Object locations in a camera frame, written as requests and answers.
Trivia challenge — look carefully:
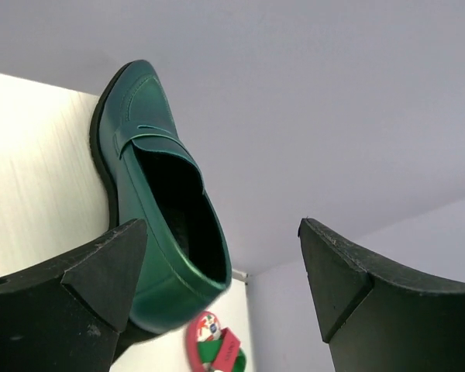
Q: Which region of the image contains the green loafer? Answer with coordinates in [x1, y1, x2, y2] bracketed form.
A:
[89, 60, 232, 353]

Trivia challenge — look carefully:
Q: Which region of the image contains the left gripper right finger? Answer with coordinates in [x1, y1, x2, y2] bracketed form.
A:
[298, 218, 465, 371]

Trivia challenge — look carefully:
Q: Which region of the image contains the pink patterned sandal far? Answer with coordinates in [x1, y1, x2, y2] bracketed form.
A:
[185, 311, 247, 372]

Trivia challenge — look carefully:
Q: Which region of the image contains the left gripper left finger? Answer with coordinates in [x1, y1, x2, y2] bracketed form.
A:
[0, 219, 147, 371]

